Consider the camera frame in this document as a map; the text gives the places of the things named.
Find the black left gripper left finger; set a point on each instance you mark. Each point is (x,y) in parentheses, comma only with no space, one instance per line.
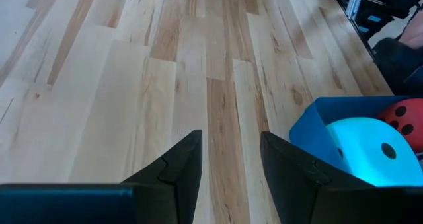
(178,177)

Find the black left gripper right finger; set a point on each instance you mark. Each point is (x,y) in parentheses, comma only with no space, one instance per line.
(291,184)

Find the blue plastic bin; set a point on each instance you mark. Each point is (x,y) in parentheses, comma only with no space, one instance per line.
(307,131)

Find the large turquoise foam die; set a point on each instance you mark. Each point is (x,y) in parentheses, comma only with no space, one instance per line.
(370,151)

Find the large red foam die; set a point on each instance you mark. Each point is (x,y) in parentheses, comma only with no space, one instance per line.
(406,118)

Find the person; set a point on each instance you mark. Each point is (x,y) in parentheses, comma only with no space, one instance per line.
(413,32)

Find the silver aluminium bracket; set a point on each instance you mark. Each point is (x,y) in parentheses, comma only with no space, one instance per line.
(355,1)

